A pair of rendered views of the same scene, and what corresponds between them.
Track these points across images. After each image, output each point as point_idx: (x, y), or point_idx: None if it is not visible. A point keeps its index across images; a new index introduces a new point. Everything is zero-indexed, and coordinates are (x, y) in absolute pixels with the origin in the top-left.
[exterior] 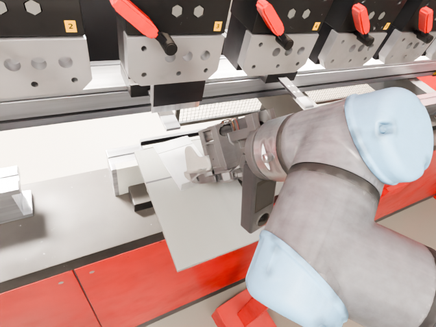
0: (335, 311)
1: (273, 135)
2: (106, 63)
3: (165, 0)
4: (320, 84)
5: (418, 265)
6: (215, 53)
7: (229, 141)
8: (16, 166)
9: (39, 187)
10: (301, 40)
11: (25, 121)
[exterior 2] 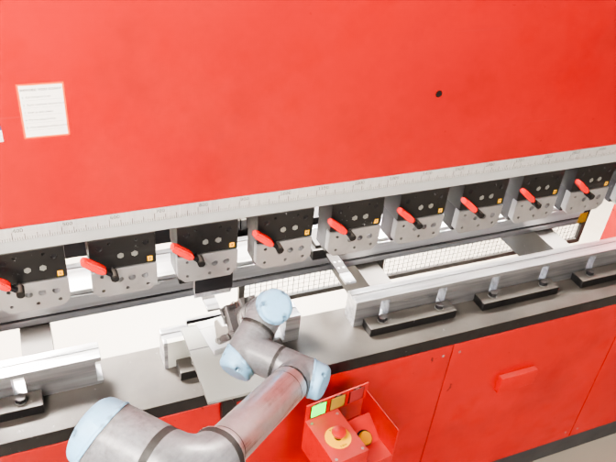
0: (242, 363)
1: (244, 309)
2: (157, 253)
3: (198, 239)
4: (394, 251)
5: (271, 348)
6: (233, 258)
7: (235, 314)
8: (96, 342)
9: (104, 362)
10: (298, 242)
11: (91, 309)
